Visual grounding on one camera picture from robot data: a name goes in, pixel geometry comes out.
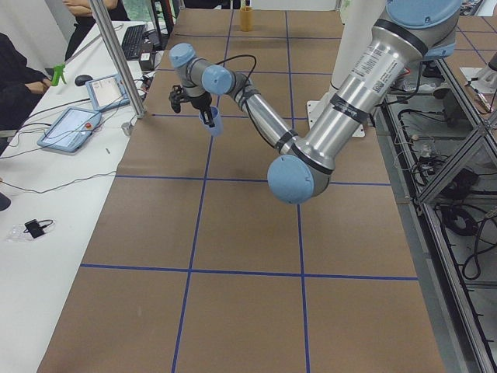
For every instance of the black computer mouse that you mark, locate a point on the black computer mouse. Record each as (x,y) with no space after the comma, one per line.
(81,80)

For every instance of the small black device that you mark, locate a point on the small black device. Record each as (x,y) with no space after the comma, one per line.
(37,228)

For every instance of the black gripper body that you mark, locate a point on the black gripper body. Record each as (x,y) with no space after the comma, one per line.
(200,102)

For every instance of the seated person in black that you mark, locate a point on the seated person in black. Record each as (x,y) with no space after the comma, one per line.
(22,87)

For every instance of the green spray bottle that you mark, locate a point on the green spray bottle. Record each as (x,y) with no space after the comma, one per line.
(58,75)

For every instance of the light blue plastic cup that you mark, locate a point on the light blue plastic cup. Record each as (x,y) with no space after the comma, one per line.
(217,129)

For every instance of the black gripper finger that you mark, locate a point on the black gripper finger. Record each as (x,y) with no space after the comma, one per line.
(205,117)
(211,117)

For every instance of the aluminium frame rack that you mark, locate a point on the aluminium frame rack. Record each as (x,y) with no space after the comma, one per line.
(441,121)

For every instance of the black computer keyboard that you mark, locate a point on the black computer keyboard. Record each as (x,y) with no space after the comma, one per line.
(132,41)

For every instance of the blue teach pendant tablet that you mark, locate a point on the blue teach pendant tablet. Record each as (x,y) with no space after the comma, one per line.
(70,130)

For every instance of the tan wooden cup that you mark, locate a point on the tan wooden cup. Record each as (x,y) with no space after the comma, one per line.
(245,16)

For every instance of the aluminium frame post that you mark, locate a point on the aluminium frame post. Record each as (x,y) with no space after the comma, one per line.
(108,33)

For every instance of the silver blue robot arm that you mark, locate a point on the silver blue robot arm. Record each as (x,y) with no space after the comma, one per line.
(380,39)

